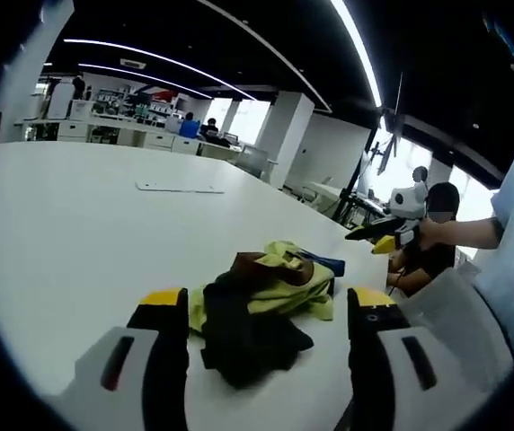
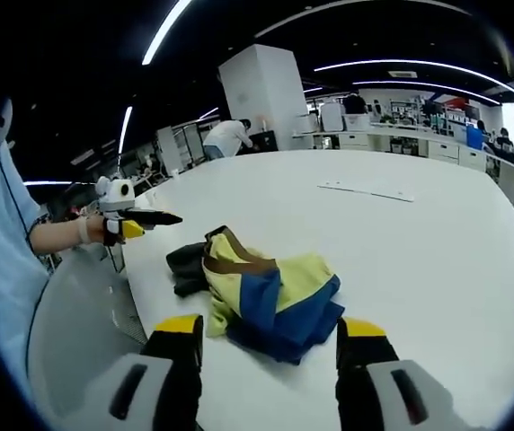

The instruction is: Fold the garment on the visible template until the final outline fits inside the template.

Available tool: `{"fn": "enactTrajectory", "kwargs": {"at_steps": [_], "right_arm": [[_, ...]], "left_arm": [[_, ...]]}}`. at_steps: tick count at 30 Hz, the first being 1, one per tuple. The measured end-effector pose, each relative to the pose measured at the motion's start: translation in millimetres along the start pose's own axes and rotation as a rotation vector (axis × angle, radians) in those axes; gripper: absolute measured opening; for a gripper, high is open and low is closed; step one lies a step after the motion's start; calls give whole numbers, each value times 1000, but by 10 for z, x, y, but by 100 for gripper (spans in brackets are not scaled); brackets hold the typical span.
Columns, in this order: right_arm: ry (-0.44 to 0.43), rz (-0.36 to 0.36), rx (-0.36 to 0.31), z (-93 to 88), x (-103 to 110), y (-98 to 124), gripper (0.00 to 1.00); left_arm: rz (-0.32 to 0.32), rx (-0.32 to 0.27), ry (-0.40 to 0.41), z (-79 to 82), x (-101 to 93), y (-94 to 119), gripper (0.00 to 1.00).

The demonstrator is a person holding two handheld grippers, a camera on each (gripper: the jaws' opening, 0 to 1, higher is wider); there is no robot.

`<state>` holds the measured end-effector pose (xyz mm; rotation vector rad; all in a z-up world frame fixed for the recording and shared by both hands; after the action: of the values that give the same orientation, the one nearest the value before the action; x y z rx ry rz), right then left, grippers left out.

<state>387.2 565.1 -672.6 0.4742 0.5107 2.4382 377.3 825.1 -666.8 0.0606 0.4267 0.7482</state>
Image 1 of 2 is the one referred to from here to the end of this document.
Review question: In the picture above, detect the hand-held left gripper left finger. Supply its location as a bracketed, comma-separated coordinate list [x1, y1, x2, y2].
[57, 286, 191, 431]

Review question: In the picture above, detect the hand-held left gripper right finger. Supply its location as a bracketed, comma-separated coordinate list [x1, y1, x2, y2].
[346, 286, 492, 431]

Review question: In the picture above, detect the blue garment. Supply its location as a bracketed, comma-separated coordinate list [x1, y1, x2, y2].
[299, 250, 346, 278]

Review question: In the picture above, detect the yellow-green garment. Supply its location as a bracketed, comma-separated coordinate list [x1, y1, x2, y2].
[188, 241, 335, 336]

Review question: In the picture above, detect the brown garment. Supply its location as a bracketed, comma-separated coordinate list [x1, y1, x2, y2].
[229, 251, 315, 288]

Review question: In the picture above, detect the black garment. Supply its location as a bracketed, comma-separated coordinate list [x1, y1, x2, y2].
[200, 268, 315, 390]

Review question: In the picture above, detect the white template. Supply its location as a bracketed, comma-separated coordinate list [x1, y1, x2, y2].
[135, 180, 225, 195]

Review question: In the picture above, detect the person's right hand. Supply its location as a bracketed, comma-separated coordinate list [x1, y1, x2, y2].
[412, 218, 448, 253]

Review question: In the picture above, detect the black monitor stand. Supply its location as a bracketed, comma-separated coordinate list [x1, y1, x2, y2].
[332, 71, 405, 225]

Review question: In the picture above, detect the grey office chair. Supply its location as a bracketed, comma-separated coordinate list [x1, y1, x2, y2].
[236, 145, 270, 179]

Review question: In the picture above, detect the long ceiling light strip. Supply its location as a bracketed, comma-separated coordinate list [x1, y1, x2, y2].
[62, 38, 259, 101]
[330, 0, 384, 109]
[78, 62, 214, 100]

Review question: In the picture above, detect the row of white desks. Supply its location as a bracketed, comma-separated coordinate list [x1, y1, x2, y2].
[13, 115, 245, 159]

